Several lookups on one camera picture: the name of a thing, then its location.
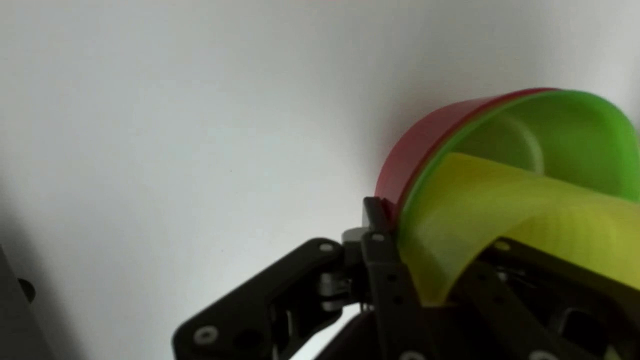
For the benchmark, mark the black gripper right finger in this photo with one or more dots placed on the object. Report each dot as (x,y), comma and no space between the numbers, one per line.
(532,312)

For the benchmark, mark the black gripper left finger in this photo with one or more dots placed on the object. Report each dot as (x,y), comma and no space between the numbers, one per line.
(393,300)

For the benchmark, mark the yellow plastic cup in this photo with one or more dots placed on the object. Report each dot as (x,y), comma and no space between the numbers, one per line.
(481,213)

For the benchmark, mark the pink plastic bowl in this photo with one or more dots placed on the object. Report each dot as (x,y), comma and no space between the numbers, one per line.
(412,146)

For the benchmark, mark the green plastic bowl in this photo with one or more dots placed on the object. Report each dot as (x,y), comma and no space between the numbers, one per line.
(587,133)

